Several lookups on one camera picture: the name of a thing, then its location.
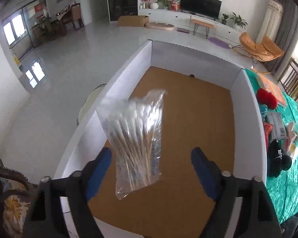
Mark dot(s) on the red foil packet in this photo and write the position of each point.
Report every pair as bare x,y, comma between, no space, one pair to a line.
267,129

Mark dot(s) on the round purple floor mat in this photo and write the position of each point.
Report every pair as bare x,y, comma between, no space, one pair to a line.
218,42

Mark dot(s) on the brown cardboard box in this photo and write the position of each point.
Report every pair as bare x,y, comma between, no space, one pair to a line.
132,21

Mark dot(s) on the red gift box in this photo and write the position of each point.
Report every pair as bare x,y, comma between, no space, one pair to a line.
175,6

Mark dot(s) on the white box with cardboard bottom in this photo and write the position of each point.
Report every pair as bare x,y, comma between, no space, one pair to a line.
188,129

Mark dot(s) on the orange book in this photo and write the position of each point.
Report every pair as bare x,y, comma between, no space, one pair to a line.
275,89

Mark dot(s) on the small purple floor pad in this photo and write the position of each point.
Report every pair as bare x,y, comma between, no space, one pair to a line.
183,30

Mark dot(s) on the wooden dining table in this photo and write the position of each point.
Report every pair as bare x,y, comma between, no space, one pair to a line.
63,17

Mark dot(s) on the grey curtain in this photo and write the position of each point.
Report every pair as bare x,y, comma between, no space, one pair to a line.
289,24

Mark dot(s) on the round white vase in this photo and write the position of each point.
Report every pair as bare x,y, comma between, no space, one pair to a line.
154,5

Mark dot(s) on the orange bench with metal legs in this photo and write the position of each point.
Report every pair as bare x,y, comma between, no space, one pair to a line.
202,23

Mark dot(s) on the dark wooden armchair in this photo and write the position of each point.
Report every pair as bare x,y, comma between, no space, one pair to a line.
291,76

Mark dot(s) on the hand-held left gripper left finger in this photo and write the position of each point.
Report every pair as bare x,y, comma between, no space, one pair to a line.
99,173

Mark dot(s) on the black plush toy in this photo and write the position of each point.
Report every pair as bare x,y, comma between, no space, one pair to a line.
275,158

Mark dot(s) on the green tablecloth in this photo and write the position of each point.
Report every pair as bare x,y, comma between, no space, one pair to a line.
293,186

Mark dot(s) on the grey labelled package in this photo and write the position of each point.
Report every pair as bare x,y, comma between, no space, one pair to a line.
277,125

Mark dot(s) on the wooden dining chair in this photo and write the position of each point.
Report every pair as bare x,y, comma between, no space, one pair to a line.
76,14

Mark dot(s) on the white standing air conditioner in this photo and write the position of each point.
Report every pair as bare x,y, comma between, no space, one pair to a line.
270,17

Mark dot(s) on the floral cushion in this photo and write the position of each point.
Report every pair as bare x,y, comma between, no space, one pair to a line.
12,203

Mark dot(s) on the clear bag of cotton swabs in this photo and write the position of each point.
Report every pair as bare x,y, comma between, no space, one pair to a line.
136,138

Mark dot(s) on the red fluffy pompom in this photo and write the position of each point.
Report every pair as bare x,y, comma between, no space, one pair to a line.
272,101
262,95

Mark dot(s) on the large leafy potted plant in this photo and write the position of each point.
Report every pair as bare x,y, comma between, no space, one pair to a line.
238,21

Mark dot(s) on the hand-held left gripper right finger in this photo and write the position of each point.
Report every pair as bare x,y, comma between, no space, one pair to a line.
203,173

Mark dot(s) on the orange lounge chair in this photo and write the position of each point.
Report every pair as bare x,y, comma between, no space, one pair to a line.
258,48

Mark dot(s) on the bushy green potted plant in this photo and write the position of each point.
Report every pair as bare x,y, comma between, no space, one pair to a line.
164,2

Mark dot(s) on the round white stool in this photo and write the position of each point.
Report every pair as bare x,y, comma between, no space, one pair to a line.
88,104

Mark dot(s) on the long white television cabinet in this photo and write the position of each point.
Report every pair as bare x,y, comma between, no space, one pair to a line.
168,16

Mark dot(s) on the sliding glass door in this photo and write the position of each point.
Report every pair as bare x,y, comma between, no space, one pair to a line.
22,27

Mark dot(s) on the black flat television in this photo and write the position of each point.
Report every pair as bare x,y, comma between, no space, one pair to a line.
201,3

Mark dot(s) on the black glass cabinet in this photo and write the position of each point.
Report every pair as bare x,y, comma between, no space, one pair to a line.
121,0

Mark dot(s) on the small green potted plant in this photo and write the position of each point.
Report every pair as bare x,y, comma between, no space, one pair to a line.
225,18

